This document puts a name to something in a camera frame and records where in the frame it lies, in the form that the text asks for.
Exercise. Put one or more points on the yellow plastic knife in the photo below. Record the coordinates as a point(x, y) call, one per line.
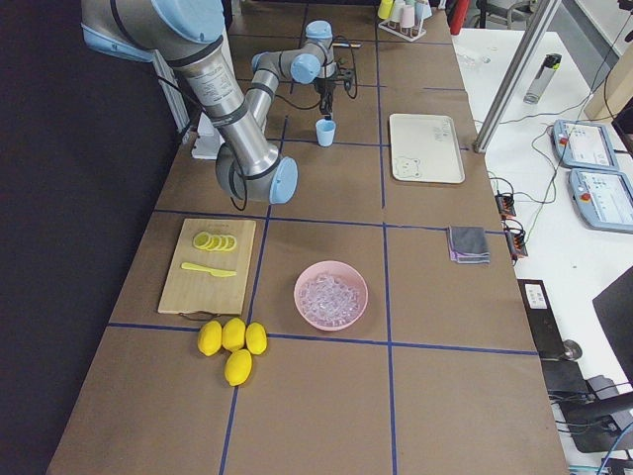
point(216, 272)

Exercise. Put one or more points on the teach pendant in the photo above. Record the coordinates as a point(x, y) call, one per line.
point(603, 199)
point(583, 144)

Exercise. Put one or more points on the pink cup on rack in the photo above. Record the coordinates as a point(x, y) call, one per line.
point(407, 16)

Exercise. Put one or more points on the white side table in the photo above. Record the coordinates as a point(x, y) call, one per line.
point(573, 261)

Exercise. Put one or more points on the cream tray with bear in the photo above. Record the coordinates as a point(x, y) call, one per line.
point(425, 149)

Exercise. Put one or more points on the yellow lemon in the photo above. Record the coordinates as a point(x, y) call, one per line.
point(233, 335)
point(256, 339)
point(238, 367)
point(209, 340)

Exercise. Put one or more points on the steel muddler black tip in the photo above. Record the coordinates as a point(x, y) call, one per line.
point(345, 44)

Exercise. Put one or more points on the yellow lemon far left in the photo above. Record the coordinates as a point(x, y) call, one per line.
point(209, 340)

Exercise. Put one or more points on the yellow lemon right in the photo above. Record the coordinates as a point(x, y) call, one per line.
point(256, 339)

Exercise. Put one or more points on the wooden cutting board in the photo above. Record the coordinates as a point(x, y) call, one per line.
point(190, 292)

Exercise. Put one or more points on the light blue plastic cup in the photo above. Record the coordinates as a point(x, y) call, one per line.
point(325, 132)

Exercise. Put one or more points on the pink bowl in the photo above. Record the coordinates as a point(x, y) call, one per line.
point(348, 274)

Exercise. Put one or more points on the pile of clear ice cubes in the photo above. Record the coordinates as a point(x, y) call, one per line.
point(329, 300)

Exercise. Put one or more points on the yellow lemon middle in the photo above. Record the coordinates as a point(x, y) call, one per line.
point(233, 335)

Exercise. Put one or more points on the aluminium frame post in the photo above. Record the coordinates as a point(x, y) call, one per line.
point(530, 40)

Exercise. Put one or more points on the lower teach pendant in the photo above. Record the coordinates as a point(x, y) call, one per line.
point(603, 199)

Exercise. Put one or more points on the grey folded cloth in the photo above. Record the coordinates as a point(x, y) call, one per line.
point(468, 245)

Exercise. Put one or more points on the sliced lemon row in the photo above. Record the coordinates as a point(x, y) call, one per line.
point(214, 242)

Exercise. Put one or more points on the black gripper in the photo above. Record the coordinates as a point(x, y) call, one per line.
point(323, 91)

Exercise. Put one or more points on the white wire cup rack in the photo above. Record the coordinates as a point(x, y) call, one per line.
point(409, 30)

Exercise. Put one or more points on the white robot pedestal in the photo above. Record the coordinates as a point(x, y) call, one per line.
point(205, 141)

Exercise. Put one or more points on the yellow lemon front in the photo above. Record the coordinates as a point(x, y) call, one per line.
point(238, 367)

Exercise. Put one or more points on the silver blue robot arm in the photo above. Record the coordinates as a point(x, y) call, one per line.
point(189, 35)

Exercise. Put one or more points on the upper teach pendant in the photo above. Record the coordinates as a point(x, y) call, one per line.
point(583, 144)

